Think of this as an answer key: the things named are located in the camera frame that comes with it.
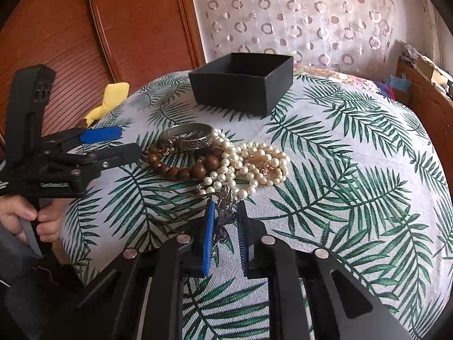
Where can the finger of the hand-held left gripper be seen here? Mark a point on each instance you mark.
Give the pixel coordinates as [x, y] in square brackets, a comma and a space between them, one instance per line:
[101, 134]
[116, 156]

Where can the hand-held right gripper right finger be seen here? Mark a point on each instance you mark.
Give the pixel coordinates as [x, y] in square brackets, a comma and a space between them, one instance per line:
[244, 244]

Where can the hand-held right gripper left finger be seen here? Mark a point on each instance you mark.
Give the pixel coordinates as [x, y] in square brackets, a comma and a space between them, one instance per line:
[207, 241]

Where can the engraved silver bangle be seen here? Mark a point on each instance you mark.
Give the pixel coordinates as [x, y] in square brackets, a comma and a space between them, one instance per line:
[193, 143]

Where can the black jewelry box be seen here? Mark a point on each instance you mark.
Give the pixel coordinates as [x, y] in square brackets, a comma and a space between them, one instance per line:
[230, 92]

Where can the person's left hand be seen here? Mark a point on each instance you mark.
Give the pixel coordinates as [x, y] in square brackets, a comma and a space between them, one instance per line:
[49, 219]

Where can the yellow plush toy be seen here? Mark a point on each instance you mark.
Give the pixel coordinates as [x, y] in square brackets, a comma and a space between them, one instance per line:
[113, 92]

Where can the brown wooden wardrobe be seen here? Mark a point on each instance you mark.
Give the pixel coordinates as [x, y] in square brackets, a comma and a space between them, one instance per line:
[141, 24]

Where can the person's grey trousers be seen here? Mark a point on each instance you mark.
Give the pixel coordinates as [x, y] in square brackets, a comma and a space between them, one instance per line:
[17, 308]

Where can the floral bedspread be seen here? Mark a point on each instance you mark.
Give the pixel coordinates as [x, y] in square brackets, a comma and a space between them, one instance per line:
[354, 79]

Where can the blue paper bag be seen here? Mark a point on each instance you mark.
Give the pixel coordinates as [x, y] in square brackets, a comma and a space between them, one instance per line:
[398, 85]

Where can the sheer circle pattern curtain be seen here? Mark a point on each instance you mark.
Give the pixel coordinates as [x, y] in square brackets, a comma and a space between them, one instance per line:
[300, 14]

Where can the brown wooden sideboard cabinet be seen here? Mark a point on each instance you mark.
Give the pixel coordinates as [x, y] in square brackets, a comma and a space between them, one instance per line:
[431, 104]

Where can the cardboard box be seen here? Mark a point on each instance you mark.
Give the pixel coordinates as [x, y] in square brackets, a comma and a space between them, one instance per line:
[424, 64]

